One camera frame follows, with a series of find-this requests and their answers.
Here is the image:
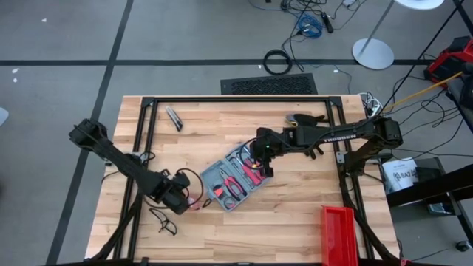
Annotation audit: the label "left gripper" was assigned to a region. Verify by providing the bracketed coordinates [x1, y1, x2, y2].
[154, 183, 213, 216]

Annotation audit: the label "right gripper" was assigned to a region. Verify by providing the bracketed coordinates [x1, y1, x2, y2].
[250, 127, 288, 170]

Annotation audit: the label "red handled screwdriver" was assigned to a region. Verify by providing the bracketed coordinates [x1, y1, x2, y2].
[239, 157, 259, 173]

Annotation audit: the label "grey plastic tool case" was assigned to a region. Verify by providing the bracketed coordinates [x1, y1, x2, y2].
[199, 143, 276, 214]

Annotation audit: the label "red handled pliers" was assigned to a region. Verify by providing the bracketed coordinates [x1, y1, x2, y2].
[220, 168, 248, 202]

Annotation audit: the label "black safety glasses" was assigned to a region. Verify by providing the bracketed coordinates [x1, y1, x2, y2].
[148, 208, 178, 236]

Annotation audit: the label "black work glove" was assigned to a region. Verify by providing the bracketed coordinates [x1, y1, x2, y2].
[286, 113, 328, 127]
[304, 146, 325, 160]

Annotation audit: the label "black floor vent grille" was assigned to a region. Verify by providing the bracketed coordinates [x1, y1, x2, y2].
[220, 72, 318, 95]

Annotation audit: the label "grey utility knife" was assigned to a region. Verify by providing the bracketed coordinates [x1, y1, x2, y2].
[165, 106, 185, 133]

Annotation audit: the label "red plastic bin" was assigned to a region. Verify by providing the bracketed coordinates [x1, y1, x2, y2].
[319, 205, 359, 266]

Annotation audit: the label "white power strip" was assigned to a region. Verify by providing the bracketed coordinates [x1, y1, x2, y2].
[364, 92, 385, 119]

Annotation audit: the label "white printed bag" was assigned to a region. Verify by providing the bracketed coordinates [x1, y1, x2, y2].
[380, 157, 418, 194]

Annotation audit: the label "black power strip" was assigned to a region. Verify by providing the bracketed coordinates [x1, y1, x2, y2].
[321, 12, 334, 34]

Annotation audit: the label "white floor lamp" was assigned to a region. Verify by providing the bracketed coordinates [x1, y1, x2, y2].
[350, 0, 444, 70]

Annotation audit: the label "black side cart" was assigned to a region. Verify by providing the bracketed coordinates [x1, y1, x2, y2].
[386, 157, 473, 247]

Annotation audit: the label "thin black pole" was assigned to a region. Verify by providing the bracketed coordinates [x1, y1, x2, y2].
[369, 0, 465, 121]

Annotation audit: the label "red black machine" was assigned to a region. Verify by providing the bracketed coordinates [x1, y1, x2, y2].
[423, 35, 473, 88]

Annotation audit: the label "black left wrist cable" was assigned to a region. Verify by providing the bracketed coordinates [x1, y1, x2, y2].
[176, 167, 205, 208]

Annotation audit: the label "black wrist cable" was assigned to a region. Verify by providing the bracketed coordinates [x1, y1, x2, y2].
[176, 167, 205, 208]
[239, 137, 259, 167]

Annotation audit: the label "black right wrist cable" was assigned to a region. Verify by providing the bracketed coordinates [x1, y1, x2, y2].
[239, 137, 259, 167]

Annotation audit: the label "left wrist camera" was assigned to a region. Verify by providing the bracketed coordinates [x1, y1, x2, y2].
[172, 170, 191, 188]

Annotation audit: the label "black aluminium table frame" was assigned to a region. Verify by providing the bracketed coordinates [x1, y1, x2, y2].
[88, 95, 400, 266]

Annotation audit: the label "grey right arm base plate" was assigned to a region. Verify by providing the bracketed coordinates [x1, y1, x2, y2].
[336, 150, 393, 164]

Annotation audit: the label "coiled black cable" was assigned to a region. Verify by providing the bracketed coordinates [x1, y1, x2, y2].
[262, 49, 293, 76]

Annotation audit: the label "coiled blue cable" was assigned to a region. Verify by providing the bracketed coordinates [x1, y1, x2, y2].
[295, 14, 323, 39]

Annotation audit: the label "yellow floor cable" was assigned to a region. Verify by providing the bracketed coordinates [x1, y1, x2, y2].
[367, 72, 463, 121]

